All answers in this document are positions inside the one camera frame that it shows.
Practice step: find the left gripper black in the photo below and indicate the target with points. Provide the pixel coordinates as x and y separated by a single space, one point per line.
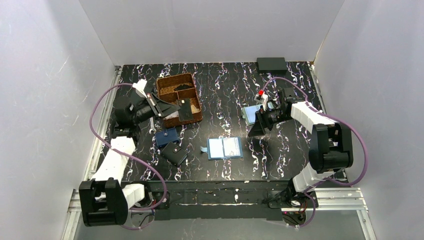
156 106

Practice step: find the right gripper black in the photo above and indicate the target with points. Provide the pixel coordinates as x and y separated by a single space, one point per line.
262 117

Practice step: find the white credit card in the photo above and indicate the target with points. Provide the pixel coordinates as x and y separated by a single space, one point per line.
172 115

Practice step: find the black card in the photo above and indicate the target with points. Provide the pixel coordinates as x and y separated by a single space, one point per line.
185 110
182 87

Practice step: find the blue card holder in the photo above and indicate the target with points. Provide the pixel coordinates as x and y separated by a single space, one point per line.
214 149

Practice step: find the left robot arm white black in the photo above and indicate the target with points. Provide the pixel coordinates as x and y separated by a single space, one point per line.
104 201

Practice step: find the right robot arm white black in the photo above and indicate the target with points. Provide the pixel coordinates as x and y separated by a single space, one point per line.
330 146

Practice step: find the teal open card holder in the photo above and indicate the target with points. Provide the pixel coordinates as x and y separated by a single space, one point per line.
248 113

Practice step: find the black card in basket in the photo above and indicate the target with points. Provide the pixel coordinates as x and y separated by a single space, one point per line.
182 87

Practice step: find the striped white card in holder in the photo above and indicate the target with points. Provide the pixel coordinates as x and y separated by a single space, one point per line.
231 147

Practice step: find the silver wrench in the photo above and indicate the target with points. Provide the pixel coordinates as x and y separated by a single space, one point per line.
152 129

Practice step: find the dark blue pouch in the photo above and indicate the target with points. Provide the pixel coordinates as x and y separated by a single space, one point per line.
169 135

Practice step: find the brown wicker divided basket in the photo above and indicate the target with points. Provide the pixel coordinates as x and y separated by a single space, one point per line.
165 89

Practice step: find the tan item in basket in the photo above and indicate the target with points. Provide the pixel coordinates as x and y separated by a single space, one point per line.
196 108

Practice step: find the black snap wallet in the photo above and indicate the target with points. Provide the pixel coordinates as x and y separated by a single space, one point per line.
174 154

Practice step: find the black box back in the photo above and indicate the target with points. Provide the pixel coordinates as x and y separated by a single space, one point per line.
277 65

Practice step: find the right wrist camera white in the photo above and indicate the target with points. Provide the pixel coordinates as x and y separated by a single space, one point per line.
262 98

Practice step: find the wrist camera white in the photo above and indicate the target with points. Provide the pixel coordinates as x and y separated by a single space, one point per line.
139 88
262 98

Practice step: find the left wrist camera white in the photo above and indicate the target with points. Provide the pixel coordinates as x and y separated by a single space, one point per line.
139 88

